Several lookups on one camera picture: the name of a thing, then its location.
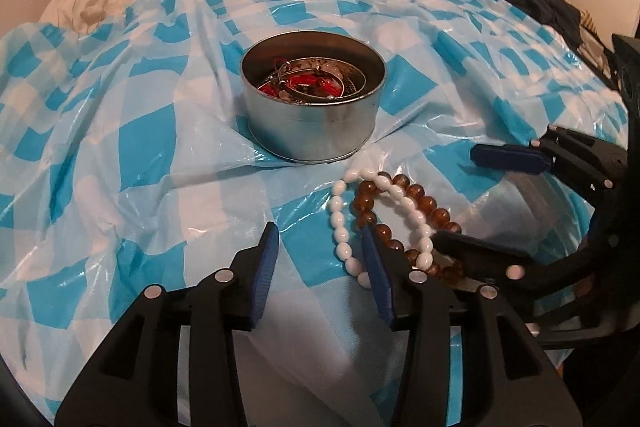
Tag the blue checkered plastic sheet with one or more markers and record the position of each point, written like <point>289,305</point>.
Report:
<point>125,132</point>

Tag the round metal tin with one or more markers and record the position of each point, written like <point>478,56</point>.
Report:
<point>310,132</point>

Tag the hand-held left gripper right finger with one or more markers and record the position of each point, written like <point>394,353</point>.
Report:
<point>378,279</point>

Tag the red tassel jewelry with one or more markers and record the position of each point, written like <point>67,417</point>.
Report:
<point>300,82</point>

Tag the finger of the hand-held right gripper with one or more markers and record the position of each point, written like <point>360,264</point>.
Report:
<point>480,257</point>
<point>510,159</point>

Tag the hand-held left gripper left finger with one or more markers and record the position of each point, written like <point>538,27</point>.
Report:
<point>265,272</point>

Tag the silver bangle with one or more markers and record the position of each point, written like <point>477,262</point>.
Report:
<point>320,66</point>

